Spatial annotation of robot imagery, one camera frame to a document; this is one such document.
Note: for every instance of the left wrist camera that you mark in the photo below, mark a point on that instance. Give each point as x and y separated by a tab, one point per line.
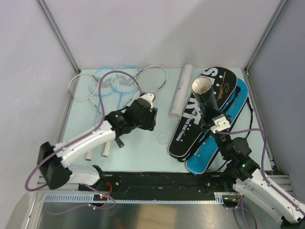
149	97

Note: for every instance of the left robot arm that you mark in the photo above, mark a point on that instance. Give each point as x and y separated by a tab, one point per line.
57	167

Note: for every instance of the blue racket bag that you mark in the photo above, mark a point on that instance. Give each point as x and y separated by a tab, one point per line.
206	149

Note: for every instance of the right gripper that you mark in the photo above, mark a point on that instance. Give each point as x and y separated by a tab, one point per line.
205	127

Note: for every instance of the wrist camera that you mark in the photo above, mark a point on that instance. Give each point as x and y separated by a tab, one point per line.
149	97
220	123

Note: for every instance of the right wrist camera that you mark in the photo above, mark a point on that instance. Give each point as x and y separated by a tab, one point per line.
220	123

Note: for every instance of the black sport racket bag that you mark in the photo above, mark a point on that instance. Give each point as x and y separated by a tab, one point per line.
188	131

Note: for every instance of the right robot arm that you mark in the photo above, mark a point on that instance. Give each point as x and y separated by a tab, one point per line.
245	176

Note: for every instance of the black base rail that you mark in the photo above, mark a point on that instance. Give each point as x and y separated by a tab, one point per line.
164	186

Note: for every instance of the white shuttlecock tube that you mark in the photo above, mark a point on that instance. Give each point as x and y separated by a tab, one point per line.
181	92

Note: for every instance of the black shuttlecock tube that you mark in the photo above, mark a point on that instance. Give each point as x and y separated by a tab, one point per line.
202	89

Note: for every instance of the blue racket right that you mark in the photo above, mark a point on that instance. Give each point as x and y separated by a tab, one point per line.
117	80

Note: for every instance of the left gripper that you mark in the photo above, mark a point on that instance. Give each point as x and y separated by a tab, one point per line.
150	123

